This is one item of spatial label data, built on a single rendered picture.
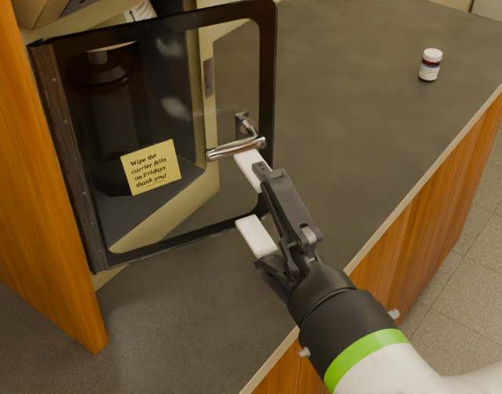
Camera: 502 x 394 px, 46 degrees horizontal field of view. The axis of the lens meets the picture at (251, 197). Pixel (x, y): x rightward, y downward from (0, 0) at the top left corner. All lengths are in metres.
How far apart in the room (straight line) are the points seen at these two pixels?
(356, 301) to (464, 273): 1.79
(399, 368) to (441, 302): 1.70
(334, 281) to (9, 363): 0.54
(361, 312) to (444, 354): 1.54
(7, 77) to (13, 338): 0.49
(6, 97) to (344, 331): 0.40
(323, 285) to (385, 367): 0.11
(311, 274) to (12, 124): 0.34
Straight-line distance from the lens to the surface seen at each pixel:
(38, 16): 0.67
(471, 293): 2.31
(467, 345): 2.17
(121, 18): 0.85
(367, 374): 0.56
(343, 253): 1.05
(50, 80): 0.74
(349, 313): 0.58
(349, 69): 1.54
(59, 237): 0.75
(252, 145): 0.83
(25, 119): 0.64
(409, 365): 0.56
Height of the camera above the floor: 1.71
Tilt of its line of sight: 43 degrees down
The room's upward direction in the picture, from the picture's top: straight up
